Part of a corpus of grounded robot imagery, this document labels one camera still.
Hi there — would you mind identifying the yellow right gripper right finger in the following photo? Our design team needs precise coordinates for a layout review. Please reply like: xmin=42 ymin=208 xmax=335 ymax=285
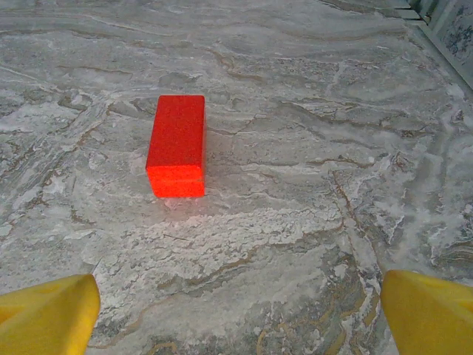
xmin=380 ymin=268 xmax=473 ymax=355

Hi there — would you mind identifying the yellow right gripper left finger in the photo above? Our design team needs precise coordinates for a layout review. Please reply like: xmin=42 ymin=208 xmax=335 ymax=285
xmin=0 ymin=273 xmax=101 ymax=355

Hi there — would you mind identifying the aluminium side rail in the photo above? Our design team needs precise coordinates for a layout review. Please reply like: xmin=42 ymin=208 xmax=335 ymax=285
xmin=397 ymin=0 xmax=473 ymax=88

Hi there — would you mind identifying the red rectangular block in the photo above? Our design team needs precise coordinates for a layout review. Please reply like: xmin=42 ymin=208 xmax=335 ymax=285
xmin=146 ymin=95 xmax=206 ymax=199

